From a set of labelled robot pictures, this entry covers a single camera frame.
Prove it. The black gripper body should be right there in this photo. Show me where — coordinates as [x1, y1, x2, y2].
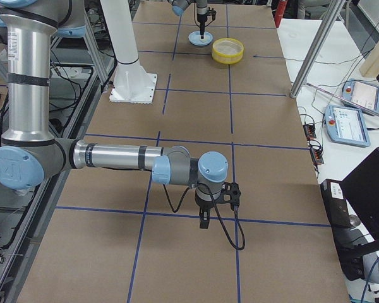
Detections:
[198, 201, 214, 218]
[198, 14, 206, 27]

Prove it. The yellow rimmed bamboo steamer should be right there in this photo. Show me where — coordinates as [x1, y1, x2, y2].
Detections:
[212, 38, 244, 64]

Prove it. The light blue round plate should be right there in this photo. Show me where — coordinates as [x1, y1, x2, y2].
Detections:
[188, 31, 214, 46]

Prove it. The red cylinder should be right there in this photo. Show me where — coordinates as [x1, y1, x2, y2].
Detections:
[274, 0, 287, 28]

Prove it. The near orange black adapter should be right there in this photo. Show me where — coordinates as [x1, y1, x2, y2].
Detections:
[308, 140, 324, 165]

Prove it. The orange black adapter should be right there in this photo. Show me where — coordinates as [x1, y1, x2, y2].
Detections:
[308, 140, 324, 165]
[302, 114, 316, 140]

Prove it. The black box with label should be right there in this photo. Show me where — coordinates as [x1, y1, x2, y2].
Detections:
[320, 179, 351, 229]

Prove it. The far orange black adapter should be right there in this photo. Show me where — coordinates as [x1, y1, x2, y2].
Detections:
[302, 114, 316, 140]

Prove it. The near teach pendant tablet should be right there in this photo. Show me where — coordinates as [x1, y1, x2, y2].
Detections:
[324, 105, 371, 147]

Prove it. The teach pendant tablet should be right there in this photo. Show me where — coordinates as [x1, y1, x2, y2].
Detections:
[342, 79, 379, 113]
[324, 105, 371, 147]

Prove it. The far teach pendant tablet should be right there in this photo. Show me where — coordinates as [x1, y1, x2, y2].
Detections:
[342, 79, 379, 113]

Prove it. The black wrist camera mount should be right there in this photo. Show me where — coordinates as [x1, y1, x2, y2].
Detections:
[215, 182, 241, 213]
[207, 8, 217, 21]

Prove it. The white camera mast base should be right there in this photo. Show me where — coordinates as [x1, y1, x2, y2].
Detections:
[100, 0, 157, 104]

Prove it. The aluminium frame post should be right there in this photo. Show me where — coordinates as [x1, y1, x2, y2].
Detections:
[290, 0, 345, 98]

